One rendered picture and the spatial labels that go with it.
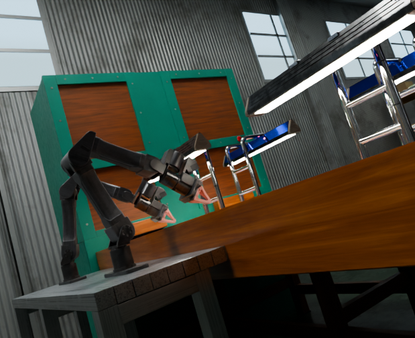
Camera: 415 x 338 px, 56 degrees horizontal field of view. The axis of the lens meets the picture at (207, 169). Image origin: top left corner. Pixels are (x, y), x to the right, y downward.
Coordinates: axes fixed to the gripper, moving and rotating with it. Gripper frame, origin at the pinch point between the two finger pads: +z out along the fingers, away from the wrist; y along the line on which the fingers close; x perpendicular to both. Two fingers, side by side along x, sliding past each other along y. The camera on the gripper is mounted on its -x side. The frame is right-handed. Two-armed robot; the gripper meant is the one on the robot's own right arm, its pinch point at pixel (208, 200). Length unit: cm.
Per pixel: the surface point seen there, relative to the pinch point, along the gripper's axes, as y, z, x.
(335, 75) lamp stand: -46, 6, -38
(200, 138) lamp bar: 13.2, -7.3, -29.4
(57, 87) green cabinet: 91, -70, -58
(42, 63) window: 261, -108, -164
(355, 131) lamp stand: -46, 18, -23
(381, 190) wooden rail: -80, -8, 20
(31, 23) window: 261, -138, -199
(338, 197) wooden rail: -71, -8, 20
